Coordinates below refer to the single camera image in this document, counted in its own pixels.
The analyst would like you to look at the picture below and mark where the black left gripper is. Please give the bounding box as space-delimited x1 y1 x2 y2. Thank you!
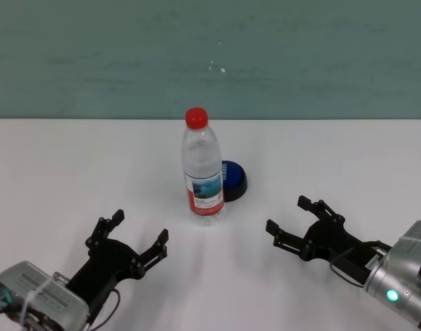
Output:
65 208 170 319

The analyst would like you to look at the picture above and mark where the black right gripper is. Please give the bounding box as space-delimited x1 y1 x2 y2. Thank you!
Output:
265 194 392 286

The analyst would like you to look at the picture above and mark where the blue push button black base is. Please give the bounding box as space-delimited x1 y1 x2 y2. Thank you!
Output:
220 160 248 203

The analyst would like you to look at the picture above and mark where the clear water bottle red cap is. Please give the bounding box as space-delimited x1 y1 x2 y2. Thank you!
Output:
181 107 227 227

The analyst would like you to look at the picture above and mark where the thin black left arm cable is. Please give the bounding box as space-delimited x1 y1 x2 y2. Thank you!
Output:
88 288 121 328

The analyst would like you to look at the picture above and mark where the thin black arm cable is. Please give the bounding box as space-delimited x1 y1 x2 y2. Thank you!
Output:
88 288 121 328
329 247 366 287

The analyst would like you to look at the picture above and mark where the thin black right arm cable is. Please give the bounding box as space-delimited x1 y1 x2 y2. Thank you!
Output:
329 247 366 287

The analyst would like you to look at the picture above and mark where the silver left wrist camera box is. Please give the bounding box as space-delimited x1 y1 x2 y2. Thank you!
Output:
0 261 91 331

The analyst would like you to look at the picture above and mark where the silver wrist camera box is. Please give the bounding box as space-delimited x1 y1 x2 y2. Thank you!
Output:
0 261 91 331
391 220 421 263

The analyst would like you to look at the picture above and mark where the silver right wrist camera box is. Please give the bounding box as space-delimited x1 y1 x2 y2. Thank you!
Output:
391 220 421 263

